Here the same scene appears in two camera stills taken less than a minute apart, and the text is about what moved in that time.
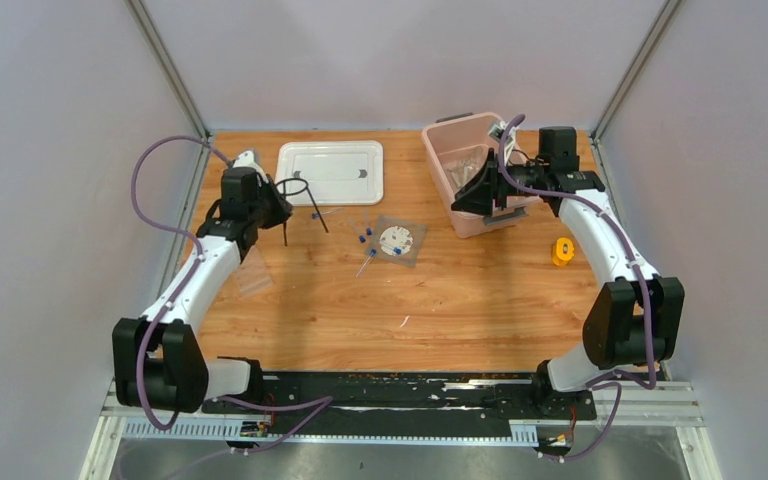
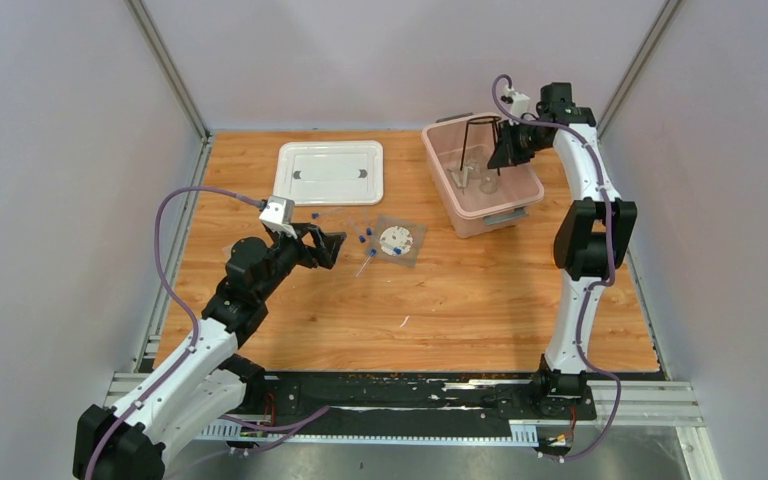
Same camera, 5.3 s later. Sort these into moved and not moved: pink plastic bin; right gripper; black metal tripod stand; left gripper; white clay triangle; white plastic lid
Moved: right gripper; black metal tripod stand; left gripper
Not moved: white clay triangle; white plastic lid; pink plastic bin
